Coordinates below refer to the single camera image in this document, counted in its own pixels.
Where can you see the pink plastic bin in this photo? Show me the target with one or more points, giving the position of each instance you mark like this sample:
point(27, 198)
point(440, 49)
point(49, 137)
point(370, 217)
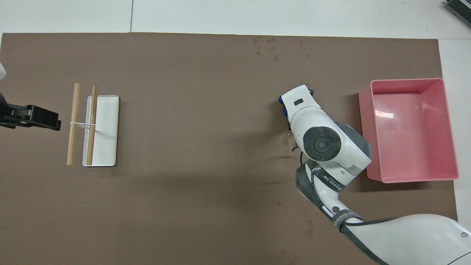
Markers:
point(412, 129)

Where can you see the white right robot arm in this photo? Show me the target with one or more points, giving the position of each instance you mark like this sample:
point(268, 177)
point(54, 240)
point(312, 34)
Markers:
point(323, 143)

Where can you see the white rack with wooden bars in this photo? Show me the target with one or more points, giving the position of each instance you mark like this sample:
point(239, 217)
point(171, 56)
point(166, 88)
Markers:
point(106, 140)

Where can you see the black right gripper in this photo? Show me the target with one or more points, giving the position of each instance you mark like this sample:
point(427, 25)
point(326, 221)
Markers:
point(311, 91)

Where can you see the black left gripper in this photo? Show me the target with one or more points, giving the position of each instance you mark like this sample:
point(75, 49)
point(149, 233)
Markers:
point(14, 116)

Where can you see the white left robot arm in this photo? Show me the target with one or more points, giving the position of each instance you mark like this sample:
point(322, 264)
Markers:
point(1, 71)

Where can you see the grey ribbed device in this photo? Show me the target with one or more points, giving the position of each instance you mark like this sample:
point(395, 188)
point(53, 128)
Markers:
point(461, 9)

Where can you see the blue towel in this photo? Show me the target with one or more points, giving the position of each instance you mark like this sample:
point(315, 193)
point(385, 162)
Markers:
point(282, 100)

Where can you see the brown table mat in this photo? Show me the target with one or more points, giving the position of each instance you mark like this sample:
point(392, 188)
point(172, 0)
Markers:
point(184, 202)

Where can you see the wooden rod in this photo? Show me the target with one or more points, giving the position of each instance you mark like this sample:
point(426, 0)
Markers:
point(74, 106)
point(92, 110)

